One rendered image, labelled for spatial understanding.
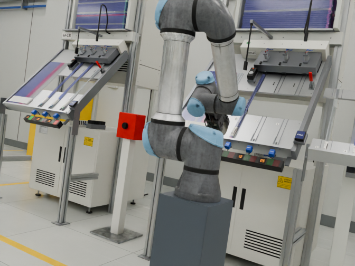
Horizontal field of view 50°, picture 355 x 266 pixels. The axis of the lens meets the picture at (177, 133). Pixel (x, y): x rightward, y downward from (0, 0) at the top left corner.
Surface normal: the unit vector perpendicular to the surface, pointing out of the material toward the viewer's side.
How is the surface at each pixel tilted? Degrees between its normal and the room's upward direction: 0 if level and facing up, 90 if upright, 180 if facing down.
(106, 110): 90
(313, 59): 48
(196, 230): 90
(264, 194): 90
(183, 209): 90
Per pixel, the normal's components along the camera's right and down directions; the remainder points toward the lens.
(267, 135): -0.29, -0.69
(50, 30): -0.51, -0.04
